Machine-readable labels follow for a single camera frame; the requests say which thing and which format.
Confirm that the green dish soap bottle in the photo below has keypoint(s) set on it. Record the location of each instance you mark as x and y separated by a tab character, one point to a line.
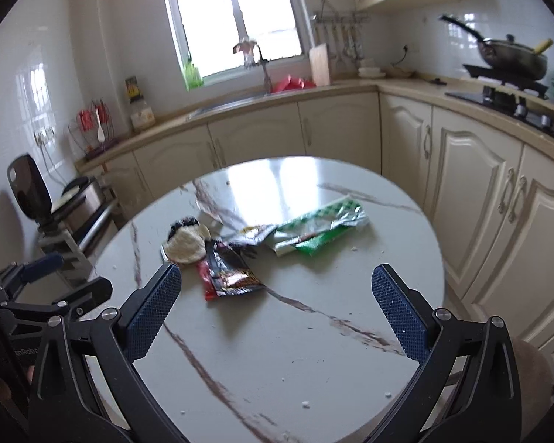
192	75

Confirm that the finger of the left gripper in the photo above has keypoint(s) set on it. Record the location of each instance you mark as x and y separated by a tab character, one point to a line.
85	298
38	269

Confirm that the white steamed bun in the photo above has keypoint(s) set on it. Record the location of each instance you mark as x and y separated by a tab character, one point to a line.
186	244

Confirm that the black wok pan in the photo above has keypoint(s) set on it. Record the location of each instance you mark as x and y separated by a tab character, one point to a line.
507	55

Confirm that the cream kitchen cabinets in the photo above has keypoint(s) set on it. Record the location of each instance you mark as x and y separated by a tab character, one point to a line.
485	180

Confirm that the wooden cutting board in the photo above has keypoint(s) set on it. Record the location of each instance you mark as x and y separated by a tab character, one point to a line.
319	61

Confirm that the green clear plastic bag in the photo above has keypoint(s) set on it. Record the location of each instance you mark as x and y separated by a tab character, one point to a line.
314	230

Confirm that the window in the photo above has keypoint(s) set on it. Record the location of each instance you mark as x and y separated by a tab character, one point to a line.
207	30

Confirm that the wire dish rack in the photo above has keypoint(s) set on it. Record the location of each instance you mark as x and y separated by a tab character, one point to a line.
92	131

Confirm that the red plastic bag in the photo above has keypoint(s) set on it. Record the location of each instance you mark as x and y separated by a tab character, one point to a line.
290	83

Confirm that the white rolling storage cart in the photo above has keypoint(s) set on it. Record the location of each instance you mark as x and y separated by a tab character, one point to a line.
81	254

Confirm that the brown stool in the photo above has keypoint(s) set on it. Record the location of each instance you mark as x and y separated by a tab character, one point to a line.
536	390

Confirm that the hanging utensil rack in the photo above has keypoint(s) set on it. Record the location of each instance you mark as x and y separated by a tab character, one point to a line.
340	31

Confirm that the sink faucet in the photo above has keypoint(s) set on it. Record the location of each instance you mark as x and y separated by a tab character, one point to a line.
254	58

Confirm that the glass jar yellow label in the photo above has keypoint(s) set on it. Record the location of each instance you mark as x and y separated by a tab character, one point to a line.
141	113

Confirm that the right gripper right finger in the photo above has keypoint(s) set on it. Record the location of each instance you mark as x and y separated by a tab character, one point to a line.
407	312

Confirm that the silver dark snack wrapper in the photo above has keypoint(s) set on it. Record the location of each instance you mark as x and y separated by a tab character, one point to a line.
249	237

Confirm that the red black snack packet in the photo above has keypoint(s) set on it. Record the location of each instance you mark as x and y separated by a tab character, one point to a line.
224	271

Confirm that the gas stove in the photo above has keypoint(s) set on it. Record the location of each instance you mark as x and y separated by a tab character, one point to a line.
513	96

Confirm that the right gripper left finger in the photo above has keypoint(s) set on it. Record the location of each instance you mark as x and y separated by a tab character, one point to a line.
145	311

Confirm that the round marble table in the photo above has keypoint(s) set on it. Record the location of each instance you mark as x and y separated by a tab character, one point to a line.
308	358

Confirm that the steel rice cooker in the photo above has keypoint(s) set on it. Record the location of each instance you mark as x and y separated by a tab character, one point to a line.
81	200

